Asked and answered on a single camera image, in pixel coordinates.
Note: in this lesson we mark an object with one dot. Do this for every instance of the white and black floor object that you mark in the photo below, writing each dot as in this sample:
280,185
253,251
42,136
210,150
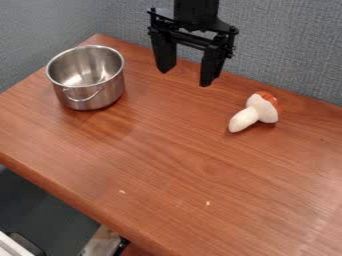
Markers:
16,245

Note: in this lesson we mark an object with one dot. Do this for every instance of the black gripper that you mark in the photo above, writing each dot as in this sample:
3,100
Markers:
191,25

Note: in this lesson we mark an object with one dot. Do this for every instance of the stainless steel pot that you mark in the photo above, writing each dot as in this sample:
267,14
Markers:
87,77

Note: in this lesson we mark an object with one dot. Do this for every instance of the white and orange toy mushroom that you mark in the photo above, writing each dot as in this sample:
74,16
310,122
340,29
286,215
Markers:
261,109

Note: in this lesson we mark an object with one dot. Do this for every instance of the metal table leg bracket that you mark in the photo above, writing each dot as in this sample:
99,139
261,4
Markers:
106,243

